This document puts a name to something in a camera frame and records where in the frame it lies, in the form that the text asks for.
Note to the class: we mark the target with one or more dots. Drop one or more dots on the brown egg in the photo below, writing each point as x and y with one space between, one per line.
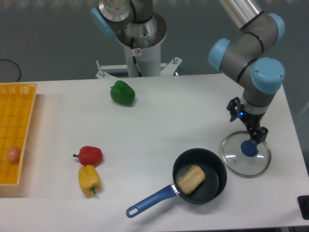
13 154

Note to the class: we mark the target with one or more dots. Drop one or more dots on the yellow plastic basket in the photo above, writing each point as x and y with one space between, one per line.
16 105

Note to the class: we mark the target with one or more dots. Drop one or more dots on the glass pot lid blue knob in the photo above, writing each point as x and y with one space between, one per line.
243 156

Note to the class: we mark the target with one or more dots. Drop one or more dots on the red bell pepper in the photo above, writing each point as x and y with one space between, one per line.
89 155

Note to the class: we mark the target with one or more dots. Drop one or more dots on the black device at table edge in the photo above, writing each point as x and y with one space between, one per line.
303 202

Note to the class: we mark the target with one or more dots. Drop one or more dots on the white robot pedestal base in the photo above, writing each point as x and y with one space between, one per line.
142 49

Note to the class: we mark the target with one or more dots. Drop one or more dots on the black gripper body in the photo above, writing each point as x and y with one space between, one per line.
249 115

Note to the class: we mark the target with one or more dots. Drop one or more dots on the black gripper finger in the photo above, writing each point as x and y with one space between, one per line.
251 129
260 134

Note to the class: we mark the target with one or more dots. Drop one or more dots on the yellow bell pepper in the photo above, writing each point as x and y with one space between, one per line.
89 180

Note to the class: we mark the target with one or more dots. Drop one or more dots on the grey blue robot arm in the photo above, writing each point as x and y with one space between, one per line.
242 60

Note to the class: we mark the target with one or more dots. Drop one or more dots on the fried tofu piece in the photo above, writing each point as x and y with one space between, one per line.
192 178

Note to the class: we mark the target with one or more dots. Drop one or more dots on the green bell pepper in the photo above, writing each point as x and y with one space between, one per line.
122 93

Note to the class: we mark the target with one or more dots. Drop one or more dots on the black saucepan blue handle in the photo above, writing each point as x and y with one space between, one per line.
209 189

